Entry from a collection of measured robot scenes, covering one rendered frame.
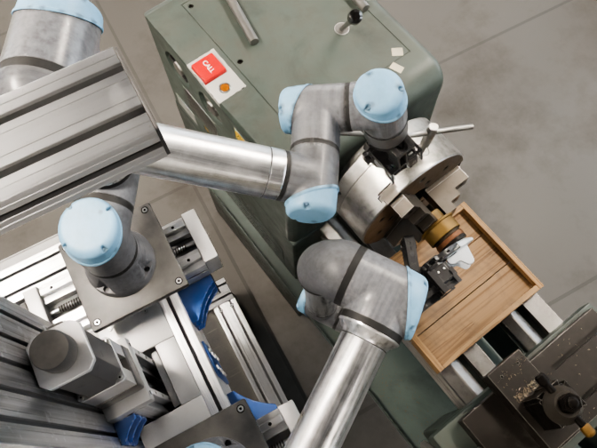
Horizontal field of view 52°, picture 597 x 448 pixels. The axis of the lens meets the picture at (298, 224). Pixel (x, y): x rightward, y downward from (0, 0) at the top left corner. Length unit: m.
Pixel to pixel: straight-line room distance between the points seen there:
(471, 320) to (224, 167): 0.96
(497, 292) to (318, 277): 0.71
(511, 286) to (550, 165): 1.31
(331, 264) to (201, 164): 0.33
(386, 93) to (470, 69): 2.20
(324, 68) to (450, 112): 1.54
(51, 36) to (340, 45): 0.79
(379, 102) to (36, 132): 0.52
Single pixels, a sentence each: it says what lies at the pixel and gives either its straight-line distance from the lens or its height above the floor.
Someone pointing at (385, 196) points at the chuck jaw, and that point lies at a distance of 1.36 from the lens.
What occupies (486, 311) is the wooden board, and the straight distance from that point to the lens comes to 1.65.
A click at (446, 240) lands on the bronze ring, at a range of 1.44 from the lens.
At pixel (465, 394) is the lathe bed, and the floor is 0.86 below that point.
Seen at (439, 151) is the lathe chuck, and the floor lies 1.22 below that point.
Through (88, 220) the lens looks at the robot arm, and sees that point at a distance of 1.20.
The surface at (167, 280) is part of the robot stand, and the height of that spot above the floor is 1.16.
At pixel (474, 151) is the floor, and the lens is 2.86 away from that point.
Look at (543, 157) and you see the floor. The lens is 2.94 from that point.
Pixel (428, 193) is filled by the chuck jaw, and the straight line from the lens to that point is 1.49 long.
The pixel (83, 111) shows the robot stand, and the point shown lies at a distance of 0.51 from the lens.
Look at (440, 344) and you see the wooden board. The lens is 1.61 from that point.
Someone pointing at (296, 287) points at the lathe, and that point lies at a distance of 1.97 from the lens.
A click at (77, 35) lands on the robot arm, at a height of 1.78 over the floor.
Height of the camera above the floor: 2.43
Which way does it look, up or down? 68 degrees down
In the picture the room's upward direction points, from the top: 3 degrees counter-clockwise
